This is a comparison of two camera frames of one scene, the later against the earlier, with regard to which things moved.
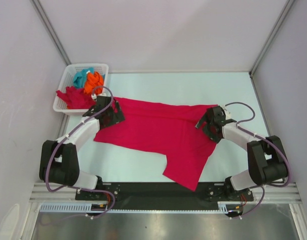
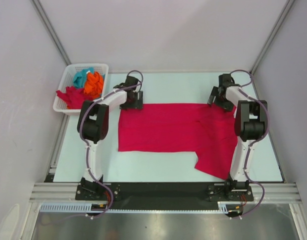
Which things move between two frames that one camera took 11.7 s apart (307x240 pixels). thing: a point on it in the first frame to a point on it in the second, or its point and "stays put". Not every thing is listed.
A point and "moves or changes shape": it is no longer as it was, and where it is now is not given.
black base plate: (160, 195) stays put
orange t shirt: (93, 83) stays put
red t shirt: (167, 129) moves or changes shape
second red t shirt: (76, 98) stays put
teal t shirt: (80, 77) stays put
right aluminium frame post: (287, 6) stays put
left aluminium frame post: (51, 30) stays put
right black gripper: (215, 137) to (229, 106)
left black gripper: (117, 117) to (138, 104)
